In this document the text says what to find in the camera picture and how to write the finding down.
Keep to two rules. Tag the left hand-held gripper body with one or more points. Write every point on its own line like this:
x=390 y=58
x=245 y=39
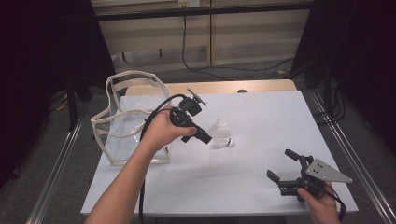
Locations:
x=182 y=116

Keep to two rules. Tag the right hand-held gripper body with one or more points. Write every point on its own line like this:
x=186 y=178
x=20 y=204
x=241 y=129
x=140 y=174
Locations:
x=327 y=172

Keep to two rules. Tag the white shuttlecock with blue band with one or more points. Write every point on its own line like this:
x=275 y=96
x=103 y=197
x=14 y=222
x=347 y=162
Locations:
x=221 y=130

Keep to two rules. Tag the transparent bag with beige trim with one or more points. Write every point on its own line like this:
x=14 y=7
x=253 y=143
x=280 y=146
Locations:
x=124 y=146

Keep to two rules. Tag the person's left hand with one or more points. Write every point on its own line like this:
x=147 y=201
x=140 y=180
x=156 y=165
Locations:
x=160 y=130

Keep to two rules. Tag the person's right hand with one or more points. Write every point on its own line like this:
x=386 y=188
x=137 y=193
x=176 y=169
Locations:
x=323 y=208

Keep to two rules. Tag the small dark round object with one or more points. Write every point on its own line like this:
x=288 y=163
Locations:
x=242 y=91

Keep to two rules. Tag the black metal stand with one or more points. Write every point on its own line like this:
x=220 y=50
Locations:
x=327 y=84
x=72 y=105

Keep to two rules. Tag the long wooden counter desk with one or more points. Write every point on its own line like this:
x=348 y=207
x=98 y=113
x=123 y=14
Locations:
x=249 y=31

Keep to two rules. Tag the dark curtain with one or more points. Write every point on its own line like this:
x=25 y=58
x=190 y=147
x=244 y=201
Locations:
x=31 y=62
x=367 y=46

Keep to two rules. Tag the metal floor rail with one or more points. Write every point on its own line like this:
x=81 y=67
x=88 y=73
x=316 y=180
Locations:
x=362 y=174
x=54 y=177

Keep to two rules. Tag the white wall socket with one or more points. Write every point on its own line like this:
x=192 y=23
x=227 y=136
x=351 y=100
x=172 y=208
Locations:
x=189 y=3

